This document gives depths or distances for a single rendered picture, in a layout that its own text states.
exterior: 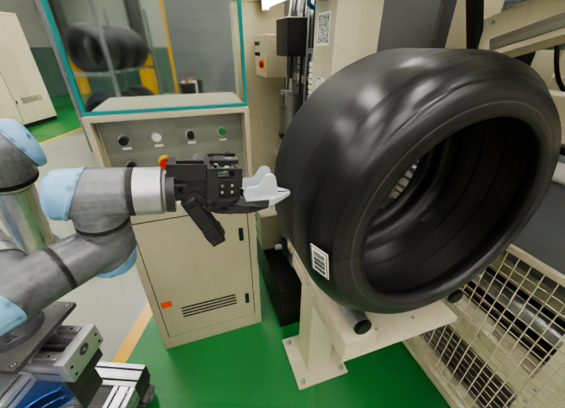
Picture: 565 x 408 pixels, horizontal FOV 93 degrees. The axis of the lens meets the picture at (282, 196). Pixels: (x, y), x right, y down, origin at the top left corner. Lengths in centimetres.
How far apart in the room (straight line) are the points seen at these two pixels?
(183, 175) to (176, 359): 144
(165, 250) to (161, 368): 71
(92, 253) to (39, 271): 6
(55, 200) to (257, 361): 140
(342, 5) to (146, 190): 60
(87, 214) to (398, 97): 47
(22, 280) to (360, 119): 50
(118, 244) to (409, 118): 48
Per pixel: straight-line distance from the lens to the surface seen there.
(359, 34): 80
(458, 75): 49
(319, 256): 47
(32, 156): 81
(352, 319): 71
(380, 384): 171
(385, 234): 93
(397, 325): 88
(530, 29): 90
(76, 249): 50
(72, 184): 45
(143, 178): 44
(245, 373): 167
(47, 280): 49
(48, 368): 115
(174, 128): 111
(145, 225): 124
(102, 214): 46
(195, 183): 45
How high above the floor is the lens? 148
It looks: 30 degrees down
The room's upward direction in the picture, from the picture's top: straight up
